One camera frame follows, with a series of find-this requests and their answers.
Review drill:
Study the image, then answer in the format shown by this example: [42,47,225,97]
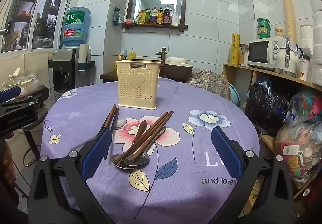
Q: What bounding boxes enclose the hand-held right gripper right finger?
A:
[211,127,295,224]

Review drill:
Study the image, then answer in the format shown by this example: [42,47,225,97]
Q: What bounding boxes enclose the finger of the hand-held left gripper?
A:
[10,85,50,112]
[0,86,21,104]

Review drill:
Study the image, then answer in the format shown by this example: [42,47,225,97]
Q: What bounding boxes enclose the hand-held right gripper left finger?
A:
[28,128,112,224]

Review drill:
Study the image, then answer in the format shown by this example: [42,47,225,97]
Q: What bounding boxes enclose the cream perforated utensil holder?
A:
[116,60,162,109]

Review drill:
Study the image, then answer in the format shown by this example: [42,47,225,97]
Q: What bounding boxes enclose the pot with glass lid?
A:
[1,67,41,96]

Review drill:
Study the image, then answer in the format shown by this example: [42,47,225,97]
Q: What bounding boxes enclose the cream cloth cover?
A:
[0,51,55,114]

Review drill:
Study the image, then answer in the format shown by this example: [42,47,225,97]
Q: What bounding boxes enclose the grey water dispenser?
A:
[49,47,95,100]

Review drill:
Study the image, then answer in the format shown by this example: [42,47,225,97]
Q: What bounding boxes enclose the person's patterned clothing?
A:
[0,136,17,190]

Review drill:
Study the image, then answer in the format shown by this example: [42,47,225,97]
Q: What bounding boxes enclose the black cup holder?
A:
[77,61,96,72]

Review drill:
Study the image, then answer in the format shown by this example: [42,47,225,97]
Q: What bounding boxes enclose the light blue plastic basin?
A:
[228,82,241,107]

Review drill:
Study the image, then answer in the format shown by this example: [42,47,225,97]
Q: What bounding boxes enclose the white paper cup stack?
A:
[79,43,91,64]

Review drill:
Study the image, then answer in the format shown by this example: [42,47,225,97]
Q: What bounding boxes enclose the purple floral tablecloth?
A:
[40,78,260,224]

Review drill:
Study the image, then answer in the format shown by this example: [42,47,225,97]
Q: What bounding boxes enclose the black plastic bag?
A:
[245,77,298,135]

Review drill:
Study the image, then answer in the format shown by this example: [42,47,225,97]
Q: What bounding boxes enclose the dark wooden sink cabinet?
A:
[100,71,119,84]

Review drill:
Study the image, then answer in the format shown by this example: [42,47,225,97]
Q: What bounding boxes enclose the floral cloth over chair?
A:
[188,68,232,102]

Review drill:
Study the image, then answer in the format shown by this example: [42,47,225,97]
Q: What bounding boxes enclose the clear bag of packets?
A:
[275,122,322,185]

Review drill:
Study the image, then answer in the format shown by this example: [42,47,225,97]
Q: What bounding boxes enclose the sliding window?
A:
[0,0,74,54]

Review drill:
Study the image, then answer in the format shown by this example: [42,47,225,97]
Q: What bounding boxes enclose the blue water bottle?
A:
[62,7,91,47]

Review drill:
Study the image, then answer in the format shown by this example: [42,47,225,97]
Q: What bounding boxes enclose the wooden storage shelf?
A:
[222,63,322,200]

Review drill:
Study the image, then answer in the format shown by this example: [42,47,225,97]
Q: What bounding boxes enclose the colourful stuffed bag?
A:
[287,90,322,127]

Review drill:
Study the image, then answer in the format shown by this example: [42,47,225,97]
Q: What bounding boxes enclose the cream and brown rice cooker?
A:
[164,57,193,82]

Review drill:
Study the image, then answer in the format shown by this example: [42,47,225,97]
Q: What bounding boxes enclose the clear storage jar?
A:
[239,44,250,65]

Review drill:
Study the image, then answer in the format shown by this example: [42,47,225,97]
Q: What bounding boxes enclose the yellow roll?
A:
[231,33,241,65]

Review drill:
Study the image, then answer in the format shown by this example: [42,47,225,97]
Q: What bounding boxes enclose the white microwave oven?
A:
[247,37,288,72]

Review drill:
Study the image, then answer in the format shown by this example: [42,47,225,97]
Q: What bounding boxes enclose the white electric kettle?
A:
[274,38,300,78]

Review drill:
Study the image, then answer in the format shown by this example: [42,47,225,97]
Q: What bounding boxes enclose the white bottle with red label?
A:
[299,55,312,82]

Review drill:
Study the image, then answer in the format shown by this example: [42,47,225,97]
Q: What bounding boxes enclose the bamboo style faucet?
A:
[155,47,167,61]

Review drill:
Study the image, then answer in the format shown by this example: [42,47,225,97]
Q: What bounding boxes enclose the yellow green snack packet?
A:
[134,9,147,24]

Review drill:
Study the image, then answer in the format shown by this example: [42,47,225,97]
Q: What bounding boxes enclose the stack of white cups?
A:
[294,0,322,86]

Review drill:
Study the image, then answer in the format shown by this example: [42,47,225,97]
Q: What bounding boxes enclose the dark sauce bottle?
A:
[163,5,173,25]

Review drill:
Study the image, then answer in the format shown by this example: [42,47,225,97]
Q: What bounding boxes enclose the wooden framed mirror shelf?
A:
[122,0,190,32]

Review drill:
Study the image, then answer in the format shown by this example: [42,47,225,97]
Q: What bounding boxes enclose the tall beige paper cup stack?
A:
[280,0,298,46]

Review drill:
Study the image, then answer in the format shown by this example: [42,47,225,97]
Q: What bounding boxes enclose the green packet on wall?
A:
[113,7,122,27]

